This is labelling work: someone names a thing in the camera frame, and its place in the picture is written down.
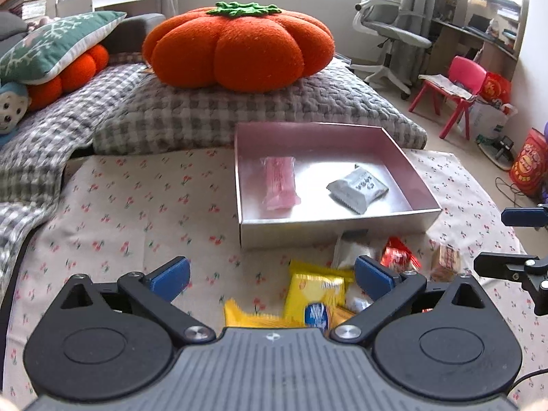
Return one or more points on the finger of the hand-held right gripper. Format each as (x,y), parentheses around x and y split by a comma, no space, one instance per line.
(520,216)
(509,263)

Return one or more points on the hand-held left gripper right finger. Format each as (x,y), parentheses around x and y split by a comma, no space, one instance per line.
(371,277)

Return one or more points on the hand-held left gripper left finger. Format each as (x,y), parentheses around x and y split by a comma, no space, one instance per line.
(171,276)

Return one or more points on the orange snack packet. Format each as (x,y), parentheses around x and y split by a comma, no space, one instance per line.
(340,317)

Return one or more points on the yellow cracker packet blue logo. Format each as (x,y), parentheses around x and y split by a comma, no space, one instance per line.
(314,297)

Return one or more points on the grey white snack packet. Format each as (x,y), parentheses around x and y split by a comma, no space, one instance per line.
(357,187)

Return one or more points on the pink cardboard box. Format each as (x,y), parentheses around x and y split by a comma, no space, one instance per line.
(299,205)

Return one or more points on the pink snack packet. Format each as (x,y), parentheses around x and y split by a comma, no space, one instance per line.
(280,182)

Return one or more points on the clear white blue snack packet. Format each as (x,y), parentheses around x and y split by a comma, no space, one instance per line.
(357,299)

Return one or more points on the red snack packet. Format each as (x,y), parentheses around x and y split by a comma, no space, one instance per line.
(398,257)

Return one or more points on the large red gift bag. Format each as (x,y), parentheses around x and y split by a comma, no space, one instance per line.
(531,162)

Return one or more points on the brown white snack packet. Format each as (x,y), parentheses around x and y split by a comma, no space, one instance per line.
(446,262)

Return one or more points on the cherry print sheet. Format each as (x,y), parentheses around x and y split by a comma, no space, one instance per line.
(141,214)

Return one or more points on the black floor device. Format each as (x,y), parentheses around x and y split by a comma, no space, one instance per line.
(501,147)

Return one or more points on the white paper bag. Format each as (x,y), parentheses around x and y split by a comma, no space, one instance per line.
(483,120)

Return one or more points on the small red gift bag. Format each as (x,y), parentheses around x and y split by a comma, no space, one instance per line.
(494,87)

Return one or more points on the newspaper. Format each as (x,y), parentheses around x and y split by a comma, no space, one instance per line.
(445,85)

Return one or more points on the pink child chair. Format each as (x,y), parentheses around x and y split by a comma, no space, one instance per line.
(464,72)

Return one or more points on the grey checked quilt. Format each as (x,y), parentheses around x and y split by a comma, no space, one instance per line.
(239,111)

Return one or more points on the brown wooden desk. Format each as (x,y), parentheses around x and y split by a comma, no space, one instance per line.
(454,45)

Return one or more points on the grey checked blanket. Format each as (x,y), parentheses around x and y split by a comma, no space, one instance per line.
(47,137)

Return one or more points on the small orange pumpkin cushion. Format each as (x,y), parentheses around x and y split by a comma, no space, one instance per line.
(72,75)

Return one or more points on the blue white plush toy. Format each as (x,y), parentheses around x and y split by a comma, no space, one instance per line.
(10,109)

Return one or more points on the grey curtain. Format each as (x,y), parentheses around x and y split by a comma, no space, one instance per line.
(426,4)

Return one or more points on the grey office chair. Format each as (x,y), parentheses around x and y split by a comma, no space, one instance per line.
(387,25)

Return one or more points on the large orange pumpkin cushion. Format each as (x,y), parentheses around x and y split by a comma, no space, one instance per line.
(239,47)

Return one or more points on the dark grey headboard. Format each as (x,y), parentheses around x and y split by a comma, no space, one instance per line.
(137,30)

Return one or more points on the green patterned pillow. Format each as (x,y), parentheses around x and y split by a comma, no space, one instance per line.
(55,47)

